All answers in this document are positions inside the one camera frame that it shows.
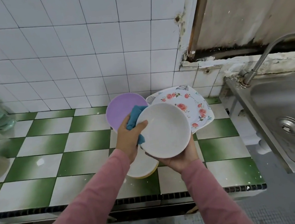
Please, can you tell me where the person's left hand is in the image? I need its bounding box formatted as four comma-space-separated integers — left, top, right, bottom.
110, 112, 155, 165

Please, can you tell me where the person's right hand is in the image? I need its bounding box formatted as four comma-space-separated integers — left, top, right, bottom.
154, 133, 202, 177

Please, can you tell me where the blue cleaning cloth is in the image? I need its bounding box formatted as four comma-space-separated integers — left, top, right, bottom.
122, 103, 155, 147

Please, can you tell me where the stack of white bowls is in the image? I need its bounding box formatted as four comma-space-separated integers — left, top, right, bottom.
123, 146, 162, 180

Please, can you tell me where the purple plastic bowl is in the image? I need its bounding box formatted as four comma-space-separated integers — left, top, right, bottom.
103, 89, 153, 135

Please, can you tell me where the stack of floral plates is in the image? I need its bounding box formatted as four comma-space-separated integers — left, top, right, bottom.
144, 80, 217, 139

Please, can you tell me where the person's left forearm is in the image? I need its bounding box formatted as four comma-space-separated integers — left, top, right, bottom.
0, 147, 143, 224

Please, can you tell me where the person's right forearm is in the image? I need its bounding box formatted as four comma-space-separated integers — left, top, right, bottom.
178, 150, 260, 224

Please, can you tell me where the green checkered tile countertop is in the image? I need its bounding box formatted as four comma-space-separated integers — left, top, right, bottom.
0, 72, 268, 224

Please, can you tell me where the chrome faucet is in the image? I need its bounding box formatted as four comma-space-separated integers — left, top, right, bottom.
236, 32, 295, 87

